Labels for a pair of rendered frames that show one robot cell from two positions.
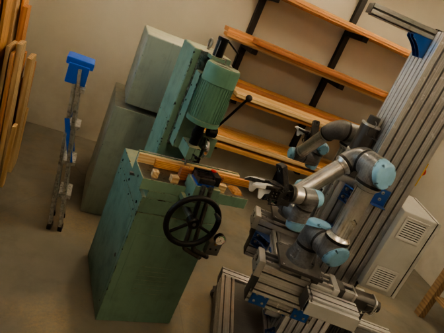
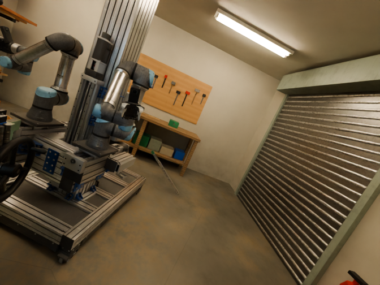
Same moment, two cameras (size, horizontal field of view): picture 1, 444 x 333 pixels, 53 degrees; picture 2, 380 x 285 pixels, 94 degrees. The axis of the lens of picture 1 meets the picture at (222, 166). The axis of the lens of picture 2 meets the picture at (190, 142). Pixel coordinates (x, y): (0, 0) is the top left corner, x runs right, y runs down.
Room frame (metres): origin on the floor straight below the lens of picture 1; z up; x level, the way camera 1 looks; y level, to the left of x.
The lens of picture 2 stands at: (1.17, 0.55, 1.33)
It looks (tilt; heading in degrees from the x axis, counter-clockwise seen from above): 10 degrees down; 280
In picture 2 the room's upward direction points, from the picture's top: 24 degrees clockwise
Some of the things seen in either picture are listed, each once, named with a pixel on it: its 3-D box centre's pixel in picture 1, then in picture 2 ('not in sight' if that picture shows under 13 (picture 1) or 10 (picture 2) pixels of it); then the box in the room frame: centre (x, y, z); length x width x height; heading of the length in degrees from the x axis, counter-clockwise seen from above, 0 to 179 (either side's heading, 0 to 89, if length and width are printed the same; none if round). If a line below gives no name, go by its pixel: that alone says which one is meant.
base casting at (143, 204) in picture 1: (167, 184); not in sight; (2.30, 0.24, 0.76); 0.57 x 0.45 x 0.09; 29
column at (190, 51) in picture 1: (184, 109); not in sight; (2.45, 0.33, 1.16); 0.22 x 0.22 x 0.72; 29
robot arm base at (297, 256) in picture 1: (304, 251); (99, 139); (1.97, -0.53, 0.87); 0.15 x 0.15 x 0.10
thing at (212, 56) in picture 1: (217, 53); not in sight; (2.32, 0.25, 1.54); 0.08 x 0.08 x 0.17; 29
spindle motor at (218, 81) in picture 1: (213, 94); not in sight; (2.20, 0.19, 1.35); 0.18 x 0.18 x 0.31
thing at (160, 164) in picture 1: (205, 174); not in sight; (2.26, 0.06, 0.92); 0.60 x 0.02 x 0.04; 119
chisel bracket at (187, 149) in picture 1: (189, 150); not in sight; (2.21, 0.19, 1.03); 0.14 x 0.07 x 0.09; 29
